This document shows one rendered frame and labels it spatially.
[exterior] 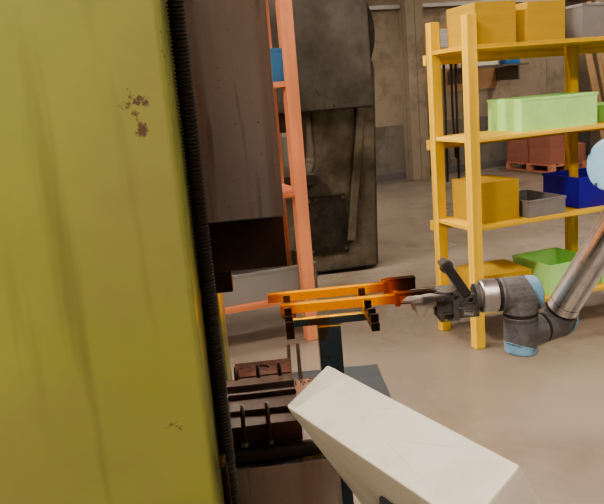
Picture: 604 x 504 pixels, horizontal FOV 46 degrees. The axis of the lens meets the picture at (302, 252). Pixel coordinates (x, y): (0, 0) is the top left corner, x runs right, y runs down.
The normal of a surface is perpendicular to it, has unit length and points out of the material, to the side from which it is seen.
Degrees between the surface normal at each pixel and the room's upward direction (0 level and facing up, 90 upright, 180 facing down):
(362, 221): 90
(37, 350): 90
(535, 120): 90
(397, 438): 30
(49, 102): 90
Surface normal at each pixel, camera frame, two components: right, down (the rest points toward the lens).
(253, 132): 0.10, 0.21
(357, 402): -0.50, -0.75
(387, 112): 0.31, 0.18
